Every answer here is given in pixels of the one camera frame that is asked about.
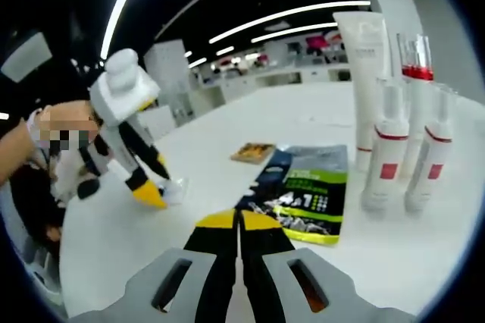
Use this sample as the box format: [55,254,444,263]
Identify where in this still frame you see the small clear sample packet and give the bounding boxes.
[158,177,190,206]

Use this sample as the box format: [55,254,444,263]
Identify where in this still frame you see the small brown gold packet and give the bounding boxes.
[230,142,277,165]

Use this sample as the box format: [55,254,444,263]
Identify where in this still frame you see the long ceiling light strip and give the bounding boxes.
[100,0,152,61]

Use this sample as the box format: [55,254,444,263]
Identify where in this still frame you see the red collared white skincare bottle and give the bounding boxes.
[396,33,436,182]

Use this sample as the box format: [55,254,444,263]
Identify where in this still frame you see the colourful wall display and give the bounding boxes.
[302,33,344,55]

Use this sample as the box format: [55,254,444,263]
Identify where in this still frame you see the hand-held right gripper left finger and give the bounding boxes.
[67,211,240,323]

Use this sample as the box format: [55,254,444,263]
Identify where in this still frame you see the dark green skincare sachet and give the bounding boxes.
[261,143,349,247]
[242,148,295,210]

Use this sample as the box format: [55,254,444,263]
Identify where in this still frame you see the white skincare tube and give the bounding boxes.
[332,11,391,172]

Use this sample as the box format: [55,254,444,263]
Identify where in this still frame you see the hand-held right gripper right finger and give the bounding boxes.
[240,209,418,323]

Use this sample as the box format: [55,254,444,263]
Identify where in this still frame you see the person's left hand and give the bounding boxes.
[41,100,96,122]

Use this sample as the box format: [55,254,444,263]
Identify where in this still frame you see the long white counter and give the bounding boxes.
[196,63,355,93]

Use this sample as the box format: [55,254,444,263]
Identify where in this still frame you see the white pump skincare bottle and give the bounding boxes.
[404,86,455,213]
[359,77,410,213]

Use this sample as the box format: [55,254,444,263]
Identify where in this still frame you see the person's dark clothing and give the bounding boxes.
[10,163,64,250]

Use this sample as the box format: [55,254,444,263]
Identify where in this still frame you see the white ceiling air unit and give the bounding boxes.
[0,30,53,83]

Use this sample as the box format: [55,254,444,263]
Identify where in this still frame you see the white grey chest device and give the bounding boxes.
[51,150,102,202]

